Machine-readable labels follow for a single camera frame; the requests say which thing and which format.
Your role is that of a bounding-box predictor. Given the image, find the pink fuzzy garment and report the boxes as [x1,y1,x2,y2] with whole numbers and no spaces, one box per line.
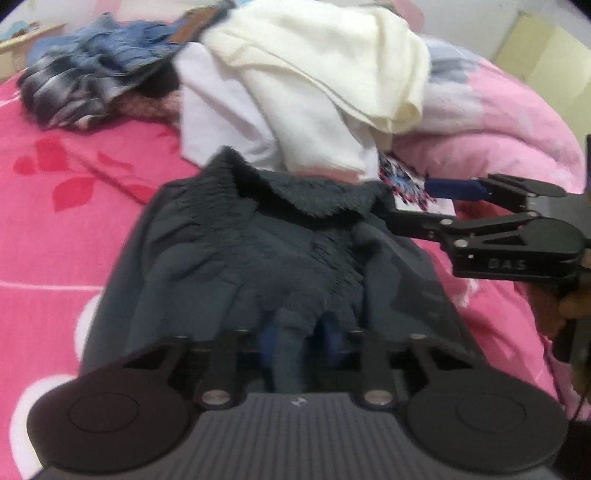
[111,88,185,124]

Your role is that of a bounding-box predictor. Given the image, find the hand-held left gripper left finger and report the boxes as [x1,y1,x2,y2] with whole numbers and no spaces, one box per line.
[122,325,278,411]

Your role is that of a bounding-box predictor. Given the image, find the light pink quilt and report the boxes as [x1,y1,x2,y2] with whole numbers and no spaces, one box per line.
[392,34,585,195]

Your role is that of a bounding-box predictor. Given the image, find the dark grey pants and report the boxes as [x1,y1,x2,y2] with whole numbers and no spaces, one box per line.
[78,145,478,398]

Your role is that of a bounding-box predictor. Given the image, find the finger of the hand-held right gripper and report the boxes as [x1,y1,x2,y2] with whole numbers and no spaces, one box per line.
[385,209,542,252]
[424,174,567,209]

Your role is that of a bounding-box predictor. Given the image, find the blue jeans with brown label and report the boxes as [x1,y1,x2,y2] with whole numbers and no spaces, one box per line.
[28,4,232,88]

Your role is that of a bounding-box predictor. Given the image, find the pink floral bedsheet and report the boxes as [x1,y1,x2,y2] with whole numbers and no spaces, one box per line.
[0,69,578,462]

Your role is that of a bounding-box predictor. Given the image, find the colourful patterned cloth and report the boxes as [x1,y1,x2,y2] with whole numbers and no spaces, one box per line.
[376,154,437,206]

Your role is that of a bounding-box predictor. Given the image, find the pale yellow cabinet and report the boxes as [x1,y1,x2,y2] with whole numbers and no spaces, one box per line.
[494,11,591,139]

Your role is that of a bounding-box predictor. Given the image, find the beige wooden shelf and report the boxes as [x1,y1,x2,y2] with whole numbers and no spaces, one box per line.
[0,18,65,81]

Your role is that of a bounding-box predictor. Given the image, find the dark plaid shirt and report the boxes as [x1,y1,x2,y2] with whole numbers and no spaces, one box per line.
[18,55,139,132]

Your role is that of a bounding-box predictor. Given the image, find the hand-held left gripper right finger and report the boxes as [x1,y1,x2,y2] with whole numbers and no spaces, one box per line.
[321,318,476,411]

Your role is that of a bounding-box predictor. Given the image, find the person's right hand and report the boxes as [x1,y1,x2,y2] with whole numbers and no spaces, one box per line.
[529,277,591,339]

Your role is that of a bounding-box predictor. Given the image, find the cream white garment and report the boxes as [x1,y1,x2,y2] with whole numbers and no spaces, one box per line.
[203,0,432,136]

